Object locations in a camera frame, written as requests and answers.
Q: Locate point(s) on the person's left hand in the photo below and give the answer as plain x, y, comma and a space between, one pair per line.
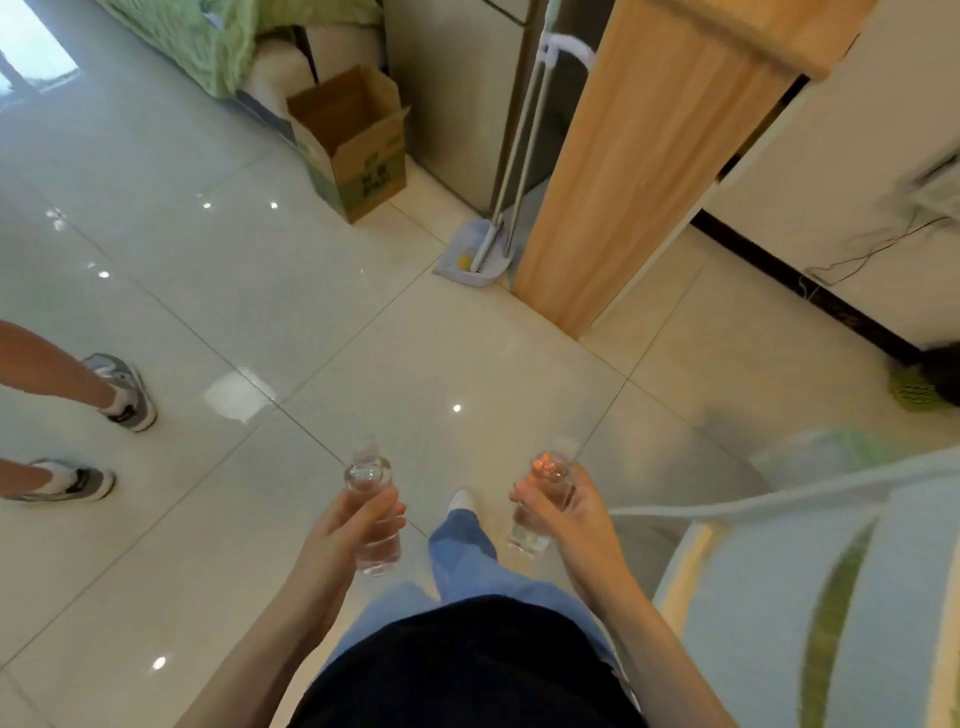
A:
330, 547

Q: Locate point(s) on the person's right hand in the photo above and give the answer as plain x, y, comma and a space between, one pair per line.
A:
589, 544

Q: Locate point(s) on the person's right thumb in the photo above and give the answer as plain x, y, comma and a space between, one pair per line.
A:
534, 496

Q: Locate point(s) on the person's left thumb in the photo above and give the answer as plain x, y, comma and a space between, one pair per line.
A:
388, 521

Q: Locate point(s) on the clear plastic bottle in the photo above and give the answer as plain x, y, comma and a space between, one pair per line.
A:
367, 472
525, 537

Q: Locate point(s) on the person's right forearm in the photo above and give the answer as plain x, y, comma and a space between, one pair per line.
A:
660, 660

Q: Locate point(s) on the person's left forearm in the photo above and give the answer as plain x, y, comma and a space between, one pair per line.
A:
262, 660

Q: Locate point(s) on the white shoe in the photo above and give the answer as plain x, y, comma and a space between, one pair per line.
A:
462, 502

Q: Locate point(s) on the blue jeans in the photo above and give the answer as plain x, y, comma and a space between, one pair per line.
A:
465, 555

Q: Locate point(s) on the black shirt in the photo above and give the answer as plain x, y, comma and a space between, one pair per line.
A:
465, 667

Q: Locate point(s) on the striped pale blue cushion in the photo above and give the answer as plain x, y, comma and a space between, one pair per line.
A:
757, 622

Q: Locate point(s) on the grey sneaker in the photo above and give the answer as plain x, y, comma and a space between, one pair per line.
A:
129, 390
86, 486

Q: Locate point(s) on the white sock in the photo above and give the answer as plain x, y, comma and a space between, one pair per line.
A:
56, 476
116, 401

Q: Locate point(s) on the light wooden cabinet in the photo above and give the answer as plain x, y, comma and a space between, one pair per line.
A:
637, 150

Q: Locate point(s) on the open cardboard box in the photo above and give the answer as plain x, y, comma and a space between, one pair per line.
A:
367, 142

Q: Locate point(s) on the green scrubber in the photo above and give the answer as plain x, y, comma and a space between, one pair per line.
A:
913, 388

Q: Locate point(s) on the grey refrigerator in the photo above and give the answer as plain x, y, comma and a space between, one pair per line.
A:
450, 97

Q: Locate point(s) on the black round object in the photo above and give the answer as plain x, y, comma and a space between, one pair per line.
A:
945, 373

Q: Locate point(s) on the green fluffy blanket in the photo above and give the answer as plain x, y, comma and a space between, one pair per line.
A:
217, 37

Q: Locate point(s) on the white chair frame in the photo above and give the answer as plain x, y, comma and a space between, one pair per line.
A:
787, 501

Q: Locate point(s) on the white wall device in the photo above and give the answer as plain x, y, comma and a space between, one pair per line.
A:
934, 187

